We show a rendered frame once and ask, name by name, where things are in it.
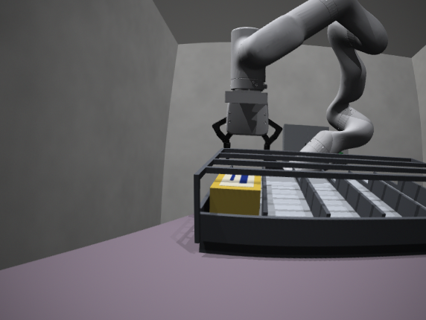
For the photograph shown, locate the black flat bar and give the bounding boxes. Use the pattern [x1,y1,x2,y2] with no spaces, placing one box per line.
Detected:
[200,212,426,246]

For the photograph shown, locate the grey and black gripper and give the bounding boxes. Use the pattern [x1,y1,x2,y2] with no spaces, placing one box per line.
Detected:
[212,103,282,150]

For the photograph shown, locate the yellow butter carton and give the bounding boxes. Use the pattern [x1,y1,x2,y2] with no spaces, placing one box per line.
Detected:
[209,174,261,216]

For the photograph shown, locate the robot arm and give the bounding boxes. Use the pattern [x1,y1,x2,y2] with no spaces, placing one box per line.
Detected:
[225,0,388,153]

